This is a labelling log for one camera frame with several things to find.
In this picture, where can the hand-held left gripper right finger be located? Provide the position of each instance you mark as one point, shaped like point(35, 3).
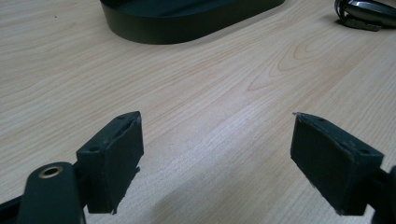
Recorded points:
point(330, 168)

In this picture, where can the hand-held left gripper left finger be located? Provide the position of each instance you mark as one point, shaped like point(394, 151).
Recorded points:
point(115, 165)

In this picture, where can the dark metal clip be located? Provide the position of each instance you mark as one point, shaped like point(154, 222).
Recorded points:
point(365, 14)

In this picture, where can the black oval tray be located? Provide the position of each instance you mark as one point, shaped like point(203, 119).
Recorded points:
point(186, 18)

